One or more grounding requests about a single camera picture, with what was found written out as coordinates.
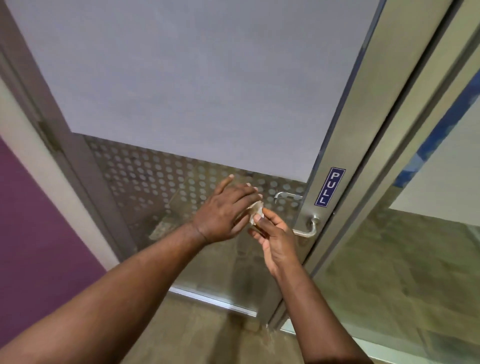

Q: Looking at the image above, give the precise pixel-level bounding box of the person's right hand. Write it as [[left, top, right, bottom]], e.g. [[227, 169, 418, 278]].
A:
[[248, 209, 301, 277]]

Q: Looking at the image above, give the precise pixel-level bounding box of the person's left hand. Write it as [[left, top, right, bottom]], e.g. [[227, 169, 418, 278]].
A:
[[191, 174, 264, 245]]

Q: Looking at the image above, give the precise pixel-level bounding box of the white tissue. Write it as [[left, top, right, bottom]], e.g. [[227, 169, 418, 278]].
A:
[[248, 200, 265, 227]]

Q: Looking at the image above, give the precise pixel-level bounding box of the person's right forearm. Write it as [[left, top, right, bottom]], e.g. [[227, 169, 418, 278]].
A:
[[273, 260, 373, 364]]

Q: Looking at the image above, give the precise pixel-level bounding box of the person's left forearm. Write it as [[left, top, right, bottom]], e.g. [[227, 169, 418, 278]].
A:
[[0, 222, 209, 364]]

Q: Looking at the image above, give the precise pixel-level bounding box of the blue door sign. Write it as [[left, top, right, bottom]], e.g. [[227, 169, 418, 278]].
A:
[[314, 167, 346, 207]]

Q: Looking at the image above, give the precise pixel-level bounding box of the frosted glass door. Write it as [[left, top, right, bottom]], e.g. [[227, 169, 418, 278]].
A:
[[0, 0, 463, 331]]

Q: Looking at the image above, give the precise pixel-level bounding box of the glass side panel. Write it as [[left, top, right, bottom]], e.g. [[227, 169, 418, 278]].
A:
[[279, 69, 480, 364]]

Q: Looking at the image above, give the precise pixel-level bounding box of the metal door lever handle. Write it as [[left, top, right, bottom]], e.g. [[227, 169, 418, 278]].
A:
[[292, 215, 322, 238], [273, 191, 304, 205]]

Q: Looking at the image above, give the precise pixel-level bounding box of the grey metal door frame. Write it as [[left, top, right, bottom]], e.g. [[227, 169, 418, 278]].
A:
[[268, 0, 480, 332]]

